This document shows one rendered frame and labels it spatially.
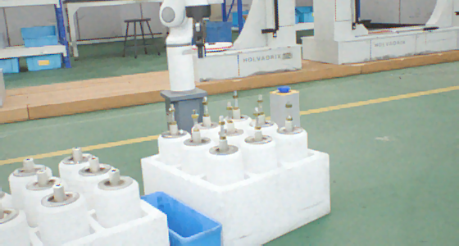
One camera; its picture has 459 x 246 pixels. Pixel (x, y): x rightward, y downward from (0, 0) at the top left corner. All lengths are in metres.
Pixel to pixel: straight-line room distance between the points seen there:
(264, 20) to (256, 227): 2.61
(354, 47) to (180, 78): 2.37
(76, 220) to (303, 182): 0.62
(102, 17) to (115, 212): 8.64
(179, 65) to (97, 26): 7.87
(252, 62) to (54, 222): 2.66
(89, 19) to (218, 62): 6.36
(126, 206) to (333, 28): 3.06
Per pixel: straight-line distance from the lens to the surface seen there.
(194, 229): 1.26
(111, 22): 9.64
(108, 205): 1.06
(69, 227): 1.03
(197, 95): 1.77
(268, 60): 3.57
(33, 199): 1.13
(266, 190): 1.26
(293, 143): 1.35
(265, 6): 3.72
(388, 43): 4.15
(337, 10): 3.92
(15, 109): 3.16
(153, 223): 1.07
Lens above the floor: 0.62
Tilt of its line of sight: 13 degrees down
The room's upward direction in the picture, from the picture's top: 4 degrees counter-clockwise
